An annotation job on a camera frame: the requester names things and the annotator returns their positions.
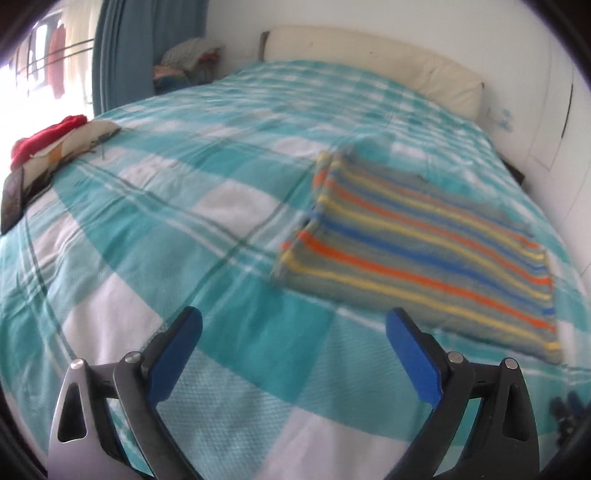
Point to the blue curtain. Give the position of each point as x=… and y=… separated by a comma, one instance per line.
x=134, y=50

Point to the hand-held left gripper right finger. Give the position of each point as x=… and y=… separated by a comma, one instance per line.
x=415, y=355

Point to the teal plaid bed sheet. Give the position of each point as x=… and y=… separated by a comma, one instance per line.
x=184, y=221

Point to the cream padded headboard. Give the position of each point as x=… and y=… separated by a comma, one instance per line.
x=378, y=60

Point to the cream cloth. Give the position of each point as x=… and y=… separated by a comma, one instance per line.
x=78, y=143

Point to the pile of clothes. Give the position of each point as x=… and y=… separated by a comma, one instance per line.
x=189, y=60

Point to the hanging red garment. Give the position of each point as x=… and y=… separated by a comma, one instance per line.
x=57, y=60

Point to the dark brown cloth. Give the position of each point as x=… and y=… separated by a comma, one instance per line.
x=14, y=198

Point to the metal window rail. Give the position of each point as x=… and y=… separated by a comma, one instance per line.
x=69, y=48

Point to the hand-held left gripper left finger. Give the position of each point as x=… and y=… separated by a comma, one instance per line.
x=178, y=350

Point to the red cloth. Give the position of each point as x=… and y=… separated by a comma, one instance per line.
x=41, y=136

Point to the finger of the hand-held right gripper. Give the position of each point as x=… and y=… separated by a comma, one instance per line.
x=565, y=415

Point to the wall socket panel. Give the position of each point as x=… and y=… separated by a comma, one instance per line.
x=503, y=120

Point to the striped knit sweater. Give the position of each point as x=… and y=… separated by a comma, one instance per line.
x=415, y=249

